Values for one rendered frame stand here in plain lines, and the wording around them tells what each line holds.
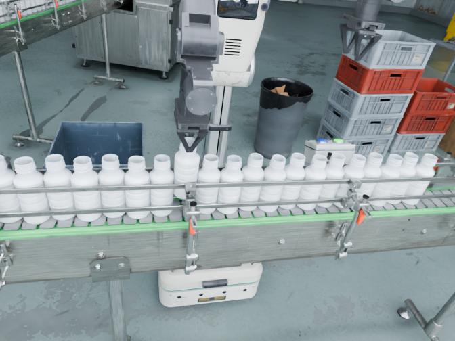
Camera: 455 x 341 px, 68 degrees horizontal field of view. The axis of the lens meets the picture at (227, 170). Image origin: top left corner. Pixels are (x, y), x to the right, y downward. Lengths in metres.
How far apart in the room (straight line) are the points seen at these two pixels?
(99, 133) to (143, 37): 3.13
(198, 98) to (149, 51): 3.93
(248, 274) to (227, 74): 0.98
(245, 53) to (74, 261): 0.91
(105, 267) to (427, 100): 3.34
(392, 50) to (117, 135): 2.35
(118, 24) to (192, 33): 3.96
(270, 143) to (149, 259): 2.21
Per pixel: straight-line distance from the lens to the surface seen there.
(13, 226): 0.94
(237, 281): 1.79
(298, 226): 1.00
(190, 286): 1.75
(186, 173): 0.81
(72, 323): 1.94
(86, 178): 0.83
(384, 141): 3.64
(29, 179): 0.86
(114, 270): 0.99
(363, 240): 1.17
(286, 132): 2.97
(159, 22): 4.42
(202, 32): 0.65
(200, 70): 0.63
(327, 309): 2.10
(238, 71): 1.36
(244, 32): 1.33
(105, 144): 1.50
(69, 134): 1.50
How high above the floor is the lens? 1.61
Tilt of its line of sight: 34 degrees down
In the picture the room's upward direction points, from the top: 9 degrees clockwise
